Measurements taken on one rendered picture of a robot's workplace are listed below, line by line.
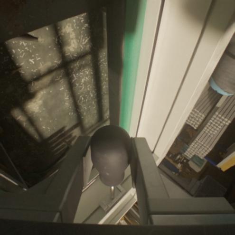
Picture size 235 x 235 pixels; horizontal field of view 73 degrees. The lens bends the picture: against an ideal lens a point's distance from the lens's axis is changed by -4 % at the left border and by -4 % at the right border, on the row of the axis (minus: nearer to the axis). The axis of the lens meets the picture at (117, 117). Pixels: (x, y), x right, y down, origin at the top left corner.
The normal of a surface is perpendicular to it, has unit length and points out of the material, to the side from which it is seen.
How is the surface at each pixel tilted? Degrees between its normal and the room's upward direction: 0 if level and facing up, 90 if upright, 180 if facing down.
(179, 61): 90
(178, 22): 90
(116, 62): 90
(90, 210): 90
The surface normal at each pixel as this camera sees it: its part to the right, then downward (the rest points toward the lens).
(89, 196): 0.02, -0.61
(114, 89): -0.71, 0.55
